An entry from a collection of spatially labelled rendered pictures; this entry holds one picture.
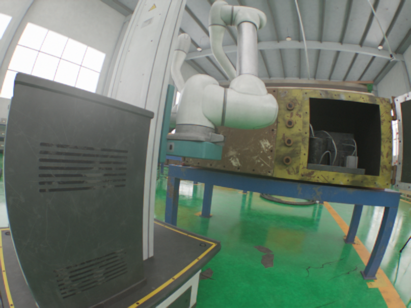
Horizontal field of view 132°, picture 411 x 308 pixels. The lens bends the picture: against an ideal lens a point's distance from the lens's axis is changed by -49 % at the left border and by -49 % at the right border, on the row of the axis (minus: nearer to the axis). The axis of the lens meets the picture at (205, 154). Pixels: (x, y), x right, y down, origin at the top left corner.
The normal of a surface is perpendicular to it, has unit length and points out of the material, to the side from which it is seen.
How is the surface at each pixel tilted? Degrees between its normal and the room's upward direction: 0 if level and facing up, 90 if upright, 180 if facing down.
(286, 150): 90
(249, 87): 77
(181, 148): 90
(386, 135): 90
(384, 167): 90
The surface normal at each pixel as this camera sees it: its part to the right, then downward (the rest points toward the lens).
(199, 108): 0.13, 0.06
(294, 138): -0.48, -0.06
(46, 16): 0.88, 0.09
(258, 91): 0.13, -0.25
